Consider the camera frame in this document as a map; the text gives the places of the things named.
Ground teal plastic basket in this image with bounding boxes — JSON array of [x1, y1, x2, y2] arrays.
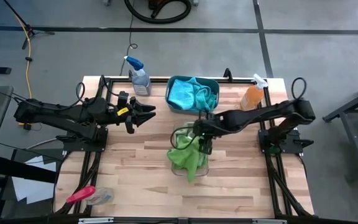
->
[[165, 75, 220, 114]]

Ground white paper sheets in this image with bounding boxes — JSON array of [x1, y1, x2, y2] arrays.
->
[[11, 155, 58, 205]]

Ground yellow extension cable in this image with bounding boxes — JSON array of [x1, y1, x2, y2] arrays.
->
[[11, 12, 34, 131]]

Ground silver metal bracket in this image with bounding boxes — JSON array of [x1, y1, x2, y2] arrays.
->
[[78, 217, 114, 224], [252, 219, 288, 224]]

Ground black aluminium table frame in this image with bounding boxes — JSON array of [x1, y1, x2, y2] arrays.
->
[[53, 76, 315, 224]]

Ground orange spray bottle white trigger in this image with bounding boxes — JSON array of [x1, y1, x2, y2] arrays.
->
[[240, 73, 269, 111]]

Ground dark metal desk frame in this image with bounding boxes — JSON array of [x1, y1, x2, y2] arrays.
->
[[321, 77, 358, 182]]

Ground black tripod stand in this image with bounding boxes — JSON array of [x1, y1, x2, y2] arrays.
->
[[1, 0, 55, 50]]

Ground vacuum cleaner body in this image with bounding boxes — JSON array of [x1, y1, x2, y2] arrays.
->
[[147, 0, 167, 11]]

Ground black vacuum hose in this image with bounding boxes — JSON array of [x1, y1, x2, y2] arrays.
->
[[123, 0, 192, 25]]

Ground black equipment stand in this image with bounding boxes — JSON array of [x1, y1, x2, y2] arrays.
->
[[0, 148, 65, 224]]

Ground black floor cable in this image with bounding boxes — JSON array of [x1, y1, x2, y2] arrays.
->
[[119, 0, 139, 77]]

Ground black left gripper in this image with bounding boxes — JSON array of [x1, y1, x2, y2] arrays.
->
[[116, 91, 157, 134]]

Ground red trigger clear spray bottle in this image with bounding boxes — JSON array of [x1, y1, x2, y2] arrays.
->
[[65, 185, 115, 206]]

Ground blue trigger spray bottle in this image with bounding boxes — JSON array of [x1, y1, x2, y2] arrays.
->
[[124, 55, 152, 96]]

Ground clear plastic bin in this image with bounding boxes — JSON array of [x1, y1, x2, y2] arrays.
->
[[170, 121, 210, 177]]

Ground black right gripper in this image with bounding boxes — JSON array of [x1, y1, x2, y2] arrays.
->
[[193, 113, 222, 155]]

